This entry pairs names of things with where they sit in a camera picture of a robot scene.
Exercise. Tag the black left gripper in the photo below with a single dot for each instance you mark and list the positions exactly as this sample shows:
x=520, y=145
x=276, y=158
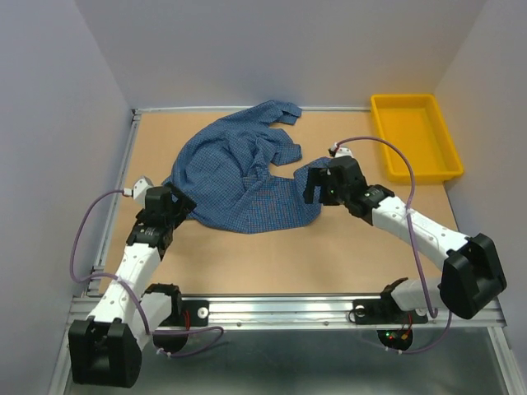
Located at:
x=183, y=206

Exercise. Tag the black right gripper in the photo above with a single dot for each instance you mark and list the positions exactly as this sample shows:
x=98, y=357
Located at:
x=319, y=176

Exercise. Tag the blue checked long sleeve shirt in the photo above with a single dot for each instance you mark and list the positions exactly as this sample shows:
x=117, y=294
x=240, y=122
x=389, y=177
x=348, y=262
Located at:
x=225, y=169

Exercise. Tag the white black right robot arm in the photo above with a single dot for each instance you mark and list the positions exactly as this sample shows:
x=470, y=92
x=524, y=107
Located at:
x=471, y=272

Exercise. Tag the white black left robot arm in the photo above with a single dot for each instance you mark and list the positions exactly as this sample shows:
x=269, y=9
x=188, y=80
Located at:
x=105, y=348

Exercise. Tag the yellow plastic bin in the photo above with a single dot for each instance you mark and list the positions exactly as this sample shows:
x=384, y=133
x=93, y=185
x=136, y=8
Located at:
x=415, y=125

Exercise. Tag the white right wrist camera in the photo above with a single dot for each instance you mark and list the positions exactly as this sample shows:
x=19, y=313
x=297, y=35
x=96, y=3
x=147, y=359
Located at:
x=339, y=150

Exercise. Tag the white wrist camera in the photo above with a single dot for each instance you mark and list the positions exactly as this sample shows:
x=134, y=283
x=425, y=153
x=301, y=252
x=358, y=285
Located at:
x=138, y=191
x=339, y=150

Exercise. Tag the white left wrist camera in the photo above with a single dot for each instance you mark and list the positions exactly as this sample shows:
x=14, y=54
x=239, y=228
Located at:
x=138, y=191

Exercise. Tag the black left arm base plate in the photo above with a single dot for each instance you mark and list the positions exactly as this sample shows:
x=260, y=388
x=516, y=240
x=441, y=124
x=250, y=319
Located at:
x=188, y=314

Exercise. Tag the aluminium left side rail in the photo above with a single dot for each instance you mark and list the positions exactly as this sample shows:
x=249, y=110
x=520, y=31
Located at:
x=92, y=287

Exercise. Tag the aluminium front rail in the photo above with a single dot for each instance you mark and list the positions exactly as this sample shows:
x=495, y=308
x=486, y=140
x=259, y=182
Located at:
x=302, y=312

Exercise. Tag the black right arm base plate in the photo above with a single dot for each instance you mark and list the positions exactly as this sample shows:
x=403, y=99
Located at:
x=382, y=312

